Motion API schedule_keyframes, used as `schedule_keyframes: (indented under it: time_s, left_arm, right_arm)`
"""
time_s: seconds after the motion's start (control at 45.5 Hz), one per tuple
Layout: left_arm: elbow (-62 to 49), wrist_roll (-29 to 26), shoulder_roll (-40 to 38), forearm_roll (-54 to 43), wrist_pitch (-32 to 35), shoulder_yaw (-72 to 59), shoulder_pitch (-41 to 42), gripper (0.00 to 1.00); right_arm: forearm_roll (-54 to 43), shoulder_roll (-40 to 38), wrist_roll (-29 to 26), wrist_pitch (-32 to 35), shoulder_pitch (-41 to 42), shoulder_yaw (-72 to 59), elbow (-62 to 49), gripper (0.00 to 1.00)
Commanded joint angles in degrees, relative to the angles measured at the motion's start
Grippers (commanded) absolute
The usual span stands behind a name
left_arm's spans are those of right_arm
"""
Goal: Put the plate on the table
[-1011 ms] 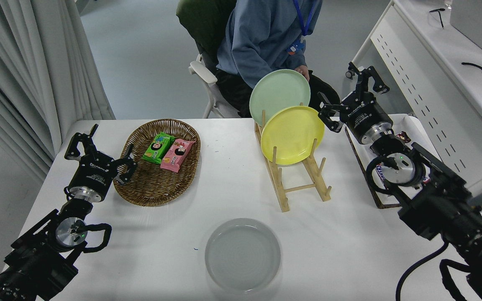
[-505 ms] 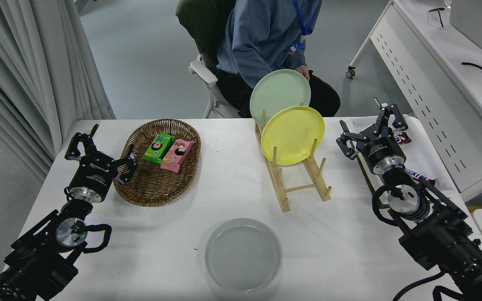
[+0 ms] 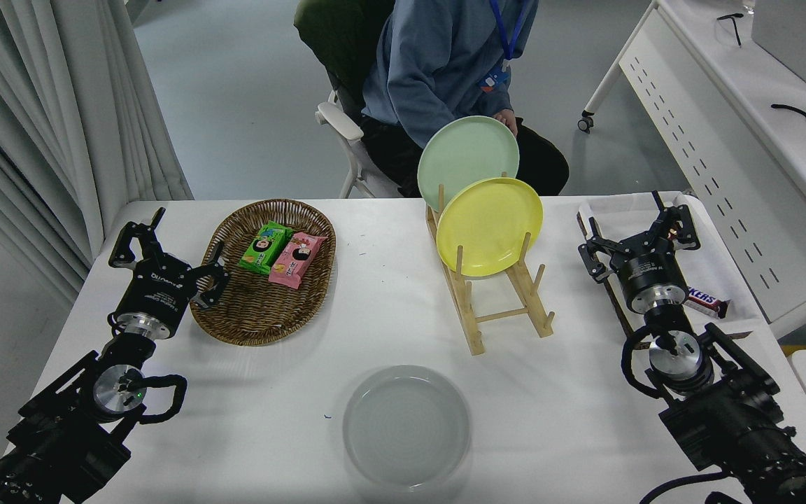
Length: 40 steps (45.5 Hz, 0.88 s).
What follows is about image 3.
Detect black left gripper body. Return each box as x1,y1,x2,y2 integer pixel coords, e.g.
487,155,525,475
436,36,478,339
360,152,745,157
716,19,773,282
115,255,192,330

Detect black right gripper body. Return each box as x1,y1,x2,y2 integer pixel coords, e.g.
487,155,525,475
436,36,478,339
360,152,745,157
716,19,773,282
616,245,686,310

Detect grey plate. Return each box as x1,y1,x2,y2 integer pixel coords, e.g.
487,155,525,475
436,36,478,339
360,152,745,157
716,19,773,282
342,365,472,489

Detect yellow plate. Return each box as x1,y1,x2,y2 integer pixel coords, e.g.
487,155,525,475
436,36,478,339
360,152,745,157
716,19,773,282
436,177,544,277

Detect wooden plate rack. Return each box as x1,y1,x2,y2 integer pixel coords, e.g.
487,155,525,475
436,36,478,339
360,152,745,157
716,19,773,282
424,171,556,356

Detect pale green plate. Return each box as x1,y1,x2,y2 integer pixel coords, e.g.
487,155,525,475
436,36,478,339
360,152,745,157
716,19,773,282
417,115,521,212

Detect green snack pack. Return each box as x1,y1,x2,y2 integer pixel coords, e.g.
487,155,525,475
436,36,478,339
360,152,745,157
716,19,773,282
239,220,294,276

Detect brown oval wicker basket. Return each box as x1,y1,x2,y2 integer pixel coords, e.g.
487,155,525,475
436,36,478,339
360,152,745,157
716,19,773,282
188,199,337,347

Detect white tray with brown base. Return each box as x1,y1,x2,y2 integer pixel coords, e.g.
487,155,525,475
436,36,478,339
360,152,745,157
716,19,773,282
577,192,768,340

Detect Snickers bar with English print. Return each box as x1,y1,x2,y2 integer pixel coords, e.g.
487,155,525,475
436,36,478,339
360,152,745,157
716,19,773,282
683,286,731,320

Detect pink snack pack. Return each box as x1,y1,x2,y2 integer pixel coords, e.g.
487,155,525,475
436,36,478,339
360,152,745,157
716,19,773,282
268,232,328,290

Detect white desk with perforated panel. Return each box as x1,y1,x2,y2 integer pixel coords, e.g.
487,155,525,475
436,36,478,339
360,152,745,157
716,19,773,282
578,0,806,340

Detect pale grey curtain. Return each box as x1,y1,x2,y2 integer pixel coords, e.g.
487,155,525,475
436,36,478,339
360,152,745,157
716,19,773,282
0,0,194,305

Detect black glasses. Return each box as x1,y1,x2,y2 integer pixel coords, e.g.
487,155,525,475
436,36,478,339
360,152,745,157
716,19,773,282
716,12,745,47

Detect grey laptop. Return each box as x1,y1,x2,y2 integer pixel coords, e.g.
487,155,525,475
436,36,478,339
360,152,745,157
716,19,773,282
751,0,806,95

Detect person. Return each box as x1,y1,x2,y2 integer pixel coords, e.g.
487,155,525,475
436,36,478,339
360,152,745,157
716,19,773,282
361,0,570,197

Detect office chair with white armrest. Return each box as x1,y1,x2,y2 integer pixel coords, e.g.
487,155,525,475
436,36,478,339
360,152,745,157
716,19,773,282
293,0,404,199

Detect thin black cable on desk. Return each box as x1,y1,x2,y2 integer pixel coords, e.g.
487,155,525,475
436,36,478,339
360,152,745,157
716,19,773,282
771,104,806,130

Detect blue lanyard with badge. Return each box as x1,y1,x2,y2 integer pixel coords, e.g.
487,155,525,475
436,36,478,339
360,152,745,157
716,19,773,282
480,0,533,93

